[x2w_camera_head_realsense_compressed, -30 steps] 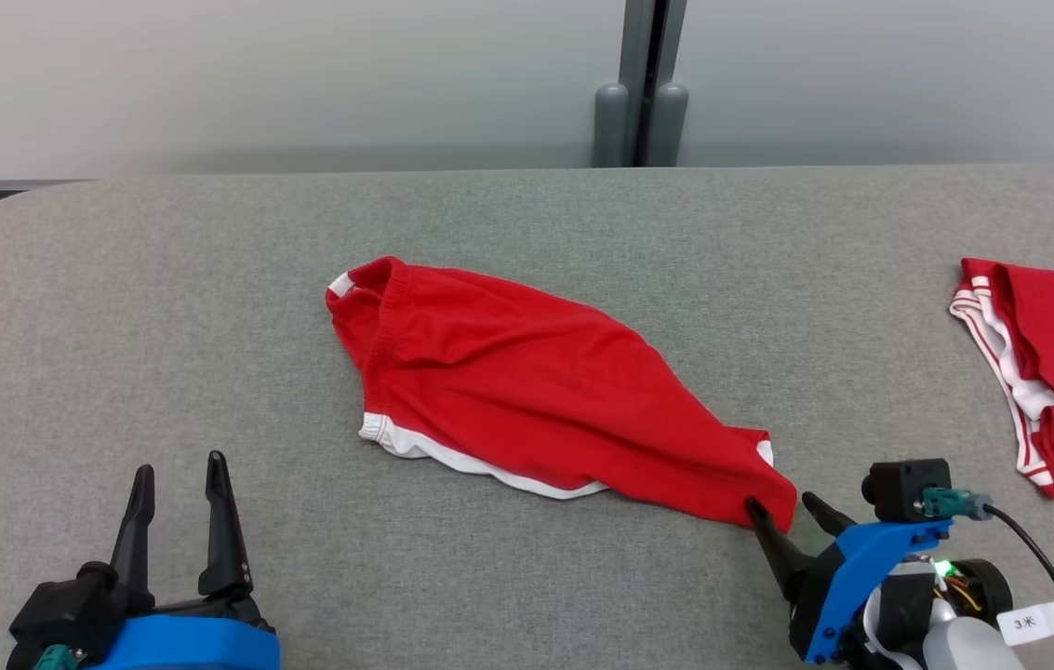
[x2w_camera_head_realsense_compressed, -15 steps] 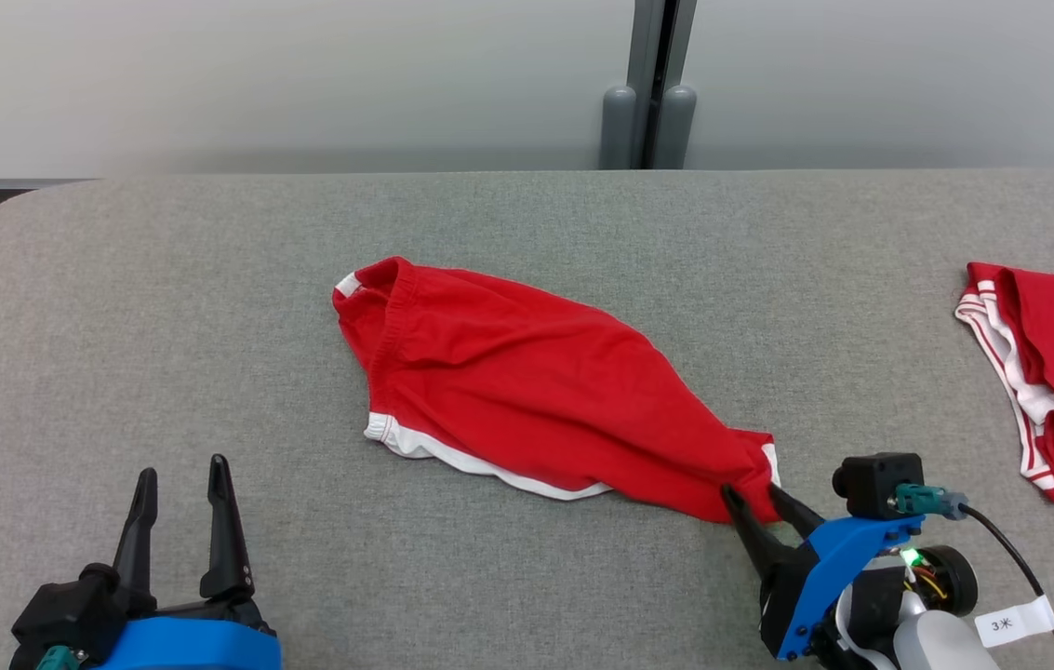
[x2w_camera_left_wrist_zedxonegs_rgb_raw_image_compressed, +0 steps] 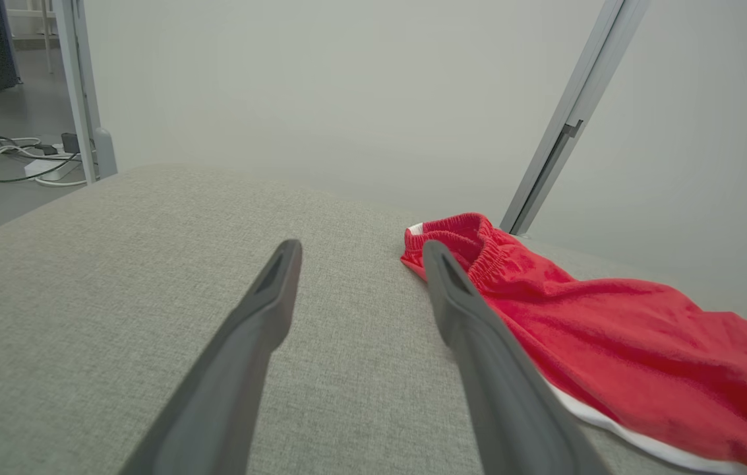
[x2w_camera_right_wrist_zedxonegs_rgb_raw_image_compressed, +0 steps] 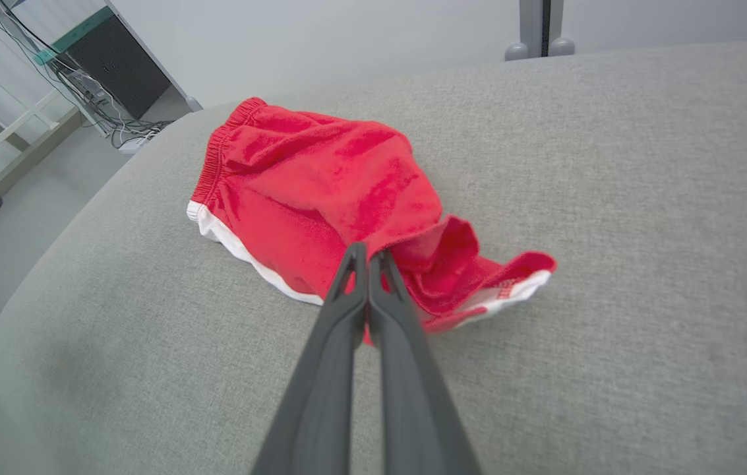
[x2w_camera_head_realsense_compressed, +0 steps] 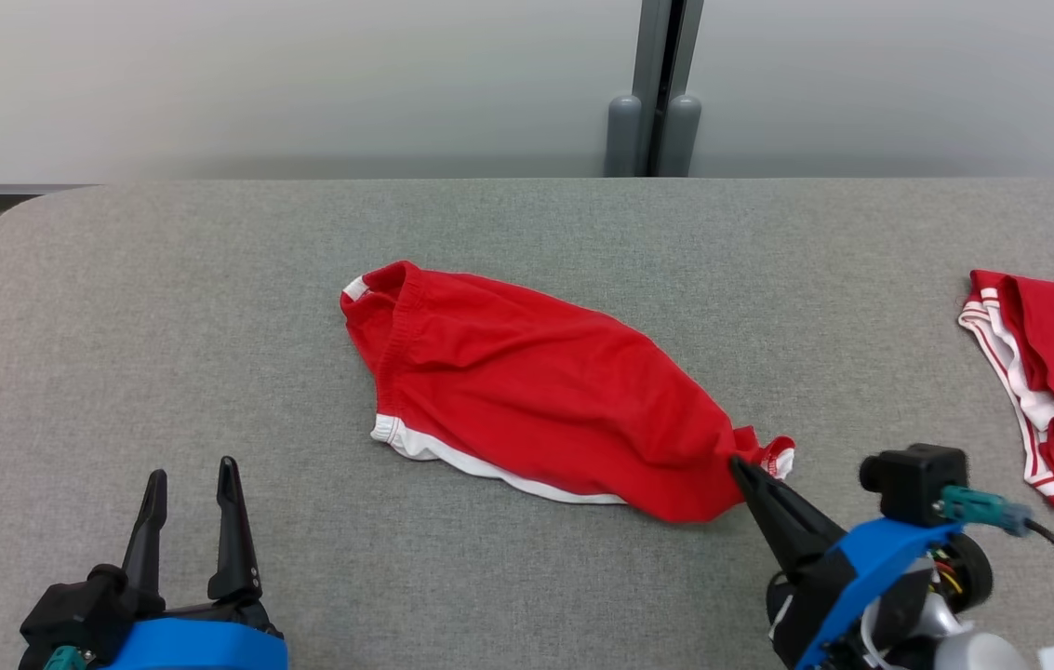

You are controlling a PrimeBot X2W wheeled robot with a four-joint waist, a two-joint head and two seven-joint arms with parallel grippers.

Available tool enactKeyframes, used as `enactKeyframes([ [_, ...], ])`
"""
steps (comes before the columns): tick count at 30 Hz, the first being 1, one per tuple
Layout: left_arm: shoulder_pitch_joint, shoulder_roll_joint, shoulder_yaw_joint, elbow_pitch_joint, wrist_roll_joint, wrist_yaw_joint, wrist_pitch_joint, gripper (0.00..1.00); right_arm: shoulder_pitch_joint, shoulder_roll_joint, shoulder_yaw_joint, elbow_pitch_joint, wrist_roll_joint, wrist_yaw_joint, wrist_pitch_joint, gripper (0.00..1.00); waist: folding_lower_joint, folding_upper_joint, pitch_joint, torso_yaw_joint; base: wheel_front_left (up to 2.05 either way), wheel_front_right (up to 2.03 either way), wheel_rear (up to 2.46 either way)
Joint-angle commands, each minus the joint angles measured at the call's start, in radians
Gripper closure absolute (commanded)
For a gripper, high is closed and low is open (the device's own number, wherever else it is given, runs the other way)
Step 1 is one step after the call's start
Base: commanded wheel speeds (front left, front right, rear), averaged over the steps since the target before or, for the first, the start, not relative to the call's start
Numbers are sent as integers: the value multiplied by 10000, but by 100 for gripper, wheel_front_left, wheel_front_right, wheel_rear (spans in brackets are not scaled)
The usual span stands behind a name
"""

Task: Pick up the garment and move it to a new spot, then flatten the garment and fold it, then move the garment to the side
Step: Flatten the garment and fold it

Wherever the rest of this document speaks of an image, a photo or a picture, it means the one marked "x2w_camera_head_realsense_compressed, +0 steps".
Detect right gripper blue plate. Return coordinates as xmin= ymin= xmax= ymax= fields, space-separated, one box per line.
xmin=729 ymin=456 xmax=960 ymax=670

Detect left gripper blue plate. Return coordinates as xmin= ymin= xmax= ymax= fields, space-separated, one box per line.
xmin=103 ymin=456 xmax=290 ymax=670

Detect red shorts with white stripes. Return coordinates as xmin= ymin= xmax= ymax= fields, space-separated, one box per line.
xmin=340 ymin=261 xmax=795 ymax=524

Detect grey fabric upholstered surface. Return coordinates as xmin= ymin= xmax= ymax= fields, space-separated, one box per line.
xmin=0 ymin=177 xmax=1054 ymax=670

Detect grey rounded bumper cylinder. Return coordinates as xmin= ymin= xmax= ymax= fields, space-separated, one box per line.
xmin=605 ymin=93 xmax=644 ymax=178
xmin=657 ymin=93 xmax=702 ymax=178

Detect grey vertical partition post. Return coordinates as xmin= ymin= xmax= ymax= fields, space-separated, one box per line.
xmin=640 ymin=0 xmax=704 ymax=178

